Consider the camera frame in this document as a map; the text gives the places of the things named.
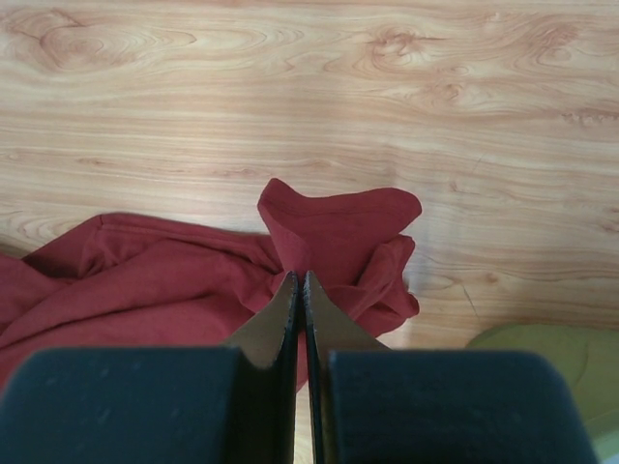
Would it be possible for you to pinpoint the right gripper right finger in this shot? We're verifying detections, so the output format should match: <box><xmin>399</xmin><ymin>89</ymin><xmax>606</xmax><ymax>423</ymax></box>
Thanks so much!
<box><xmin>303</xmin><ymin>273</ymin><xmax>597</xmax><ymax>463</ymax></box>

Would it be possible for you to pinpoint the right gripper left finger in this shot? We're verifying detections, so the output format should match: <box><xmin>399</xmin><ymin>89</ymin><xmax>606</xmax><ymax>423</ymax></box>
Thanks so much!
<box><xmin>1</xmin><ymin>274</ymin><xmax>299</xmax><ymax>463</ymax></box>

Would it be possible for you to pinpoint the red t-shirt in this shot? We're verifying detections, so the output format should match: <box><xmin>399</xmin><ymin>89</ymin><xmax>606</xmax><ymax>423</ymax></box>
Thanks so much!
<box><xmin>1</xmin><ymin>179</ymin><xmax>422</xmax><ymax>380</ymax></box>

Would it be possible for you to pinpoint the green plastic bin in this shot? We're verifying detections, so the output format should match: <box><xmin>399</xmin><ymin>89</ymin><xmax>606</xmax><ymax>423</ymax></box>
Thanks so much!
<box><xmin>468</xmin><ymin>324</ymin><xmax>618</xmax><ymax>460</ymax></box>

